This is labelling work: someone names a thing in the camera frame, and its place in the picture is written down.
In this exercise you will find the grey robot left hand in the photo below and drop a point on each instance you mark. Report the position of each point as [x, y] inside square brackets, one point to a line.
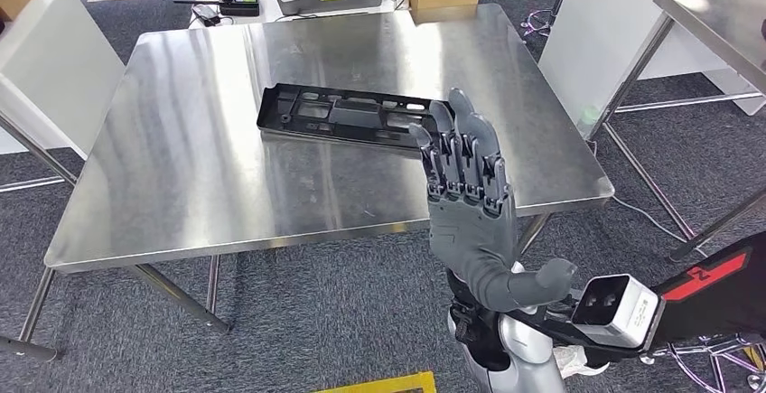
[473, 240]

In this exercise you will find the black plastic plate frame part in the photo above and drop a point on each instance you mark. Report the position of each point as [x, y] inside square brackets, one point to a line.
[287, 115]

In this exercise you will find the stainless steel workbench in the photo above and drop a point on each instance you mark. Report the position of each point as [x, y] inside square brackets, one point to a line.
[209, 169]

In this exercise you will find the yellow floor tape square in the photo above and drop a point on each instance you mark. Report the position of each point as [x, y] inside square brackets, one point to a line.
[383, 384]
[755, 357]

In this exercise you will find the white panel desk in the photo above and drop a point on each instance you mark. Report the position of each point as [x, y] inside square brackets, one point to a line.
[598, 37]
[60, 67]

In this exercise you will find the person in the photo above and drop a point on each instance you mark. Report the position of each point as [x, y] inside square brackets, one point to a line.
[718, 300]

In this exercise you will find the chrome stool with black seat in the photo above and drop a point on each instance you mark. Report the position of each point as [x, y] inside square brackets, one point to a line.
[712, 366]

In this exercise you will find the black power adapter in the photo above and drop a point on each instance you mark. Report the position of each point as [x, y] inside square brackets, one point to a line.
[206, 14]

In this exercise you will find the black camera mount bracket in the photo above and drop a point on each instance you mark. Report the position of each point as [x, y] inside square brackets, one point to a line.
[550, 330]

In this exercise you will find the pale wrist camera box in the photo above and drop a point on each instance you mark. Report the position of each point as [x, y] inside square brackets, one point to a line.
[628, 315]

